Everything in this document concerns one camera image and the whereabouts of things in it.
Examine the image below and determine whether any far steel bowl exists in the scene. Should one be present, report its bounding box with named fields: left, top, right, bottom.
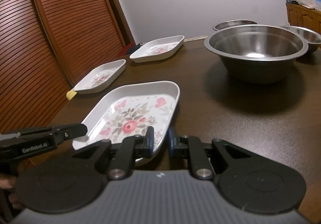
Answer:
left=212, top=19, right=257, bottom=31

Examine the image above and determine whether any large steel bowl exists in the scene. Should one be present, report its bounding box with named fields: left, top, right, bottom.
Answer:
left=204, top=25, right=309, bottom=81

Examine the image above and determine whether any left hand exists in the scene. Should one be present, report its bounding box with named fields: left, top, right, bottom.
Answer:
left=0, top=174, right=23, bottom=210

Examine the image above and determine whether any wooden sideboard cabinet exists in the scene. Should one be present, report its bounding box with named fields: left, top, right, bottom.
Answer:
left=286, top=3, right=321, bottom=33

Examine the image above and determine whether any far floral white tray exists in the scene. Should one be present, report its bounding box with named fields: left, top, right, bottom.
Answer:
left=129, top=35, right=185, bottom=63

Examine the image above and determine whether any small floral white tray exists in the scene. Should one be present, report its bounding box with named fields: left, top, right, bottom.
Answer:
left=73, top=59, right=126, bottom=94

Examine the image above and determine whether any large floral white tray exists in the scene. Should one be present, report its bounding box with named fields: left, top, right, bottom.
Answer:
left=72, top=81, right=181, bottom=156

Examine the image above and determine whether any brown louvered wardrobe door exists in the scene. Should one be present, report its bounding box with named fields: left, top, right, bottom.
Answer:
left=1, top=0, right=134, bottom=132

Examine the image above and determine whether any right small steel bowl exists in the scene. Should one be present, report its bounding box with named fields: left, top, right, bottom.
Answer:
left=281, top=26, right=321, bottom=54

